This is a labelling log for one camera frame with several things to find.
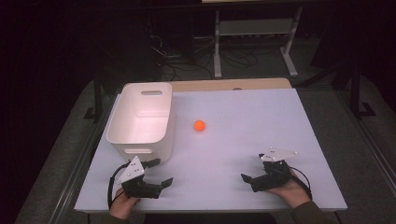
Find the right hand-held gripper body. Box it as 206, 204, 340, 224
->
249, 147, 299, 193

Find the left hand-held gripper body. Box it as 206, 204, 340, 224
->
116, 155, 163, 200

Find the white plastic storage bin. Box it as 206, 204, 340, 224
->
106, 81, 177, 163

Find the orange ball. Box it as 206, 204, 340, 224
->
193, 119, 206, 133

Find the person's left hand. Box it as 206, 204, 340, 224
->
108, 187, 142, 220

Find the person's right hand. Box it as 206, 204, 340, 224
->
266, 167, 309, 209

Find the white board sheet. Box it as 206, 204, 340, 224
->
74, 88, 348, 214

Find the black metal stand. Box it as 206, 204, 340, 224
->
83, 70, 105, 123
348, 61, 377, 120

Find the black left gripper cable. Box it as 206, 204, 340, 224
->
106, 161, 133, 210

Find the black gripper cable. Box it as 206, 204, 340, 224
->
289, 165, 314, 201
106, 161, 133, 210

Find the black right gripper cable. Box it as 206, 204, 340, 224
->
289, 165, 314, 201

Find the bundle of floor cables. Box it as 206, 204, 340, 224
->
148, 33, 260, 82

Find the white metal desk frame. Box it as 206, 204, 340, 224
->
212, 6, 304, 79

